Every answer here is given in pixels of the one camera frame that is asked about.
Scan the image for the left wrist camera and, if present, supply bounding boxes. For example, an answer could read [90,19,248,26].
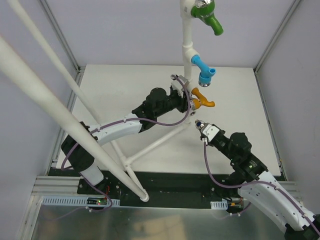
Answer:
[170,74,190,98]

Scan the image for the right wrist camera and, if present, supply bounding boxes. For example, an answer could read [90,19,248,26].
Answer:
[200,123,220,144]

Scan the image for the aluminium front rail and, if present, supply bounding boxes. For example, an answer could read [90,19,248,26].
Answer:
[31,174,86,195]

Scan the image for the orange water faucet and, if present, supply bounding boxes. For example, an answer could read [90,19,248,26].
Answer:
[189,87,216,110]

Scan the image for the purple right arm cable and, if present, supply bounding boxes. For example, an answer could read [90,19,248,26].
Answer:
[202,141,317,233]

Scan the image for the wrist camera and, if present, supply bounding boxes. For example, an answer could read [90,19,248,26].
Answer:
[170,74,190,98]
[200,123,220,144]

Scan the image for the right white cable duct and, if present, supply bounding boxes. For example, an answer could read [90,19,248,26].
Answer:
[210,200,228,210]

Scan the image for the blue water faucet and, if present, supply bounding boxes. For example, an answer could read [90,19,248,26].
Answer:
[191,55,216,87]

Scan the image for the green water faucet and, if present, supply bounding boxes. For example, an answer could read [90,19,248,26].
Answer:
[190,0,224,36]

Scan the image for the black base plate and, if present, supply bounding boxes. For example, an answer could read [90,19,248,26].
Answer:
[77,171,258,208]

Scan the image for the aluminium frame post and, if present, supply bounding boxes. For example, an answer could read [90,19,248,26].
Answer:
[253,0,303,75]
[38,0,81,72]

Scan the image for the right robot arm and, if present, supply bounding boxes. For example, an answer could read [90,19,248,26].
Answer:
[195,121,320,240]

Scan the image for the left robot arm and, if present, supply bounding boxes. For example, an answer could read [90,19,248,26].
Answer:
[61,86,191,195]

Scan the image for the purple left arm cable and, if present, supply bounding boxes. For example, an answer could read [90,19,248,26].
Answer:
[61,74,192,171]

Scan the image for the left white cable duct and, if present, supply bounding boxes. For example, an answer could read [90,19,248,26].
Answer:
[42,196,120,207]

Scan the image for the right aluminium frame post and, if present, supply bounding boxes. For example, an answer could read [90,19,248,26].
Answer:
[253,0,303,75]

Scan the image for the left aluminium frame post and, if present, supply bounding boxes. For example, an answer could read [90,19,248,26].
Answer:
[38,0,81,72]

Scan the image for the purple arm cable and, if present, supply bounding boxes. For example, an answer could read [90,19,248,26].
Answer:
[202,141,317,233]
[61,74,192,171]

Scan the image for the brown water faucet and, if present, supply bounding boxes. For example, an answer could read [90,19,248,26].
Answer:
[194,119,210,130]

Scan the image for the white cable duct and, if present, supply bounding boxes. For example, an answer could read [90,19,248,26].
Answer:
[42,196,120,207]
[210,200,228,210]

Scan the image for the white PVC pipe frame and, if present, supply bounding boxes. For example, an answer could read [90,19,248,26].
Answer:
[0,0,201,203]

